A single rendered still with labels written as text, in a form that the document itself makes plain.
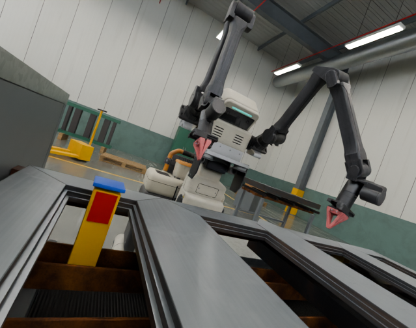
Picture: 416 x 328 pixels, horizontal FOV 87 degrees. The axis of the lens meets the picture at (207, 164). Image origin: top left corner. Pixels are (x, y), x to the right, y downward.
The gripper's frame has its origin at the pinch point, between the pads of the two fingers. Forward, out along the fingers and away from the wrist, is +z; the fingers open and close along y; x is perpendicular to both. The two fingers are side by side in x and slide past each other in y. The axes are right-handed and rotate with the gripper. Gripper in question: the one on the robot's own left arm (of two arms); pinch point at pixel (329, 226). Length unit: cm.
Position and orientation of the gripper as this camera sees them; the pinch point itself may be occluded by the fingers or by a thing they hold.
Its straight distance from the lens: 97.7
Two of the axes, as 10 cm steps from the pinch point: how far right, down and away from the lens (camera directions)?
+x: -4.0, -2.0, 8.9
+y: 7.3, 5.3, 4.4
